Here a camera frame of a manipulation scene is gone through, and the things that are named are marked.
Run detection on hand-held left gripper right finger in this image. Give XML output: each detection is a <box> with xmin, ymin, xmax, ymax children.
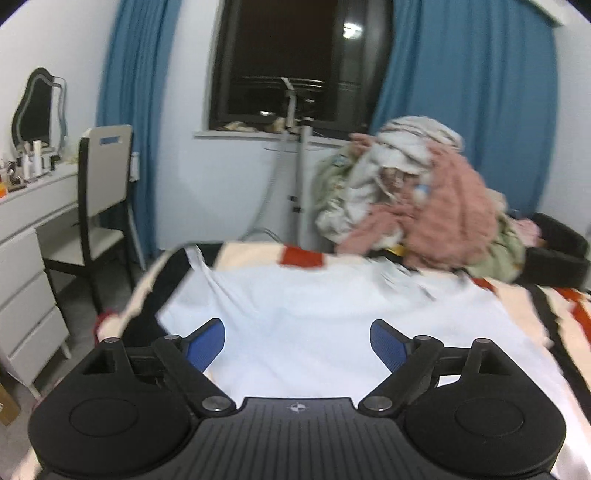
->
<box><xmin>358</xmin><ymin>319</ymin><xmax>514</xmax><ymax>415</ymax></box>

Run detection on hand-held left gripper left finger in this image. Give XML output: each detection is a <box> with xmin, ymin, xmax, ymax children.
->
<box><xmin>81</xmin><ymin>318</ymin><xmax>236</xmax><ymax>414</ymax></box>

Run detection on white t-shirt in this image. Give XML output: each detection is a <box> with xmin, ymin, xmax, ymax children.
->
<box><xmin>157</xmin><ymin>247</ymin><xmax>585</xmax><ymax>480</ymax></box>

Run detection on pile of clothes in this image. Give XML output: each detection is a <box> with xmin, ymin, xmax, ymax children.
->
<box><xmin>314</xmin><ymin>115</ymin><xmax>540</xmax><ymax>283</ymax></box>

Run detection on black armchair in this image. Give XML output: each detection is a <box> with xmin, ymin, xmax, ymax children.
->
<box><xmin>516</xmin><ymin>212</ymin><xmax>589</xmax><ymax>292</ymax></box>

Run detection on white dressing table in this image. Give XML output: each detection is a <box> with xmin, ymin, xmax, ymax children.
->
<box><xmin>0</xmin><ymin>161</ymin><xmax>84</xmax><ymax>401</ymax></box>

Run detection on cardboard box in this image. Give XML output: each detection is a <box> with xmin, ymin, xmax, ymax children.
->
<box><xmin>0</xmin><ymin>377</ymin><xmax>22</xmax><ymax>427</ymax></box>

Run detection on grey metal stand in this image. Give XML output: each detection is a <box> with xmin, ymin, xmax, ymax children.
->
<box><xmin>244</xmin><ymin>78</ymin><xmax>325</xmax><ymax>247</ymax></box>

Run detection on blue curtain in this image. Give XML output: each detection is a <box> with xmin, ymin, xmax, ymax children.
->
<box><xmin>369</xmin><ymin>0</ymin><xmax>560</xmax><ymax>221</ymax></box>
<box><xmin>96</xmin><ymin>0</ymin><xmax>172</xmax><ymax>265</ymax></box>

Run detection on cosmetic bottles on dresser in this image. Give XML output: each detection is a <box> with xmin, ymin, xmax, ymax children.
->
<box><xmin>0</xmin><ymin>140</ymin><xmax>63</xmax><ymax>191</ymax></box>

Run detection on wavy framed mirror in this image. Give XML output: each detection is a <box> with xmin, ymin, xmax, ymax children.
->
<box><xmin>11</xmin><ymin>68</ymin><xmax>68</xmax><ymax>154</ymax></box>

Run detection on dark window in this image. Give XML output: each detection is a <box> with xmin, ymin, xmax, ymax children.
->
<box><xmin>209</xmin><ymin>0</ymin><xmax>394</xmax><ymax>137</ymax></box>

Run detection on white chair with black frame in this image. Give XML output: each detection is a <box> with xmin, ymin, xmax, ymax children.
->
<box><xmin>42</xmin><ymin>124</ymin><xmax>147</xmax><ymax>315</ymax></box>

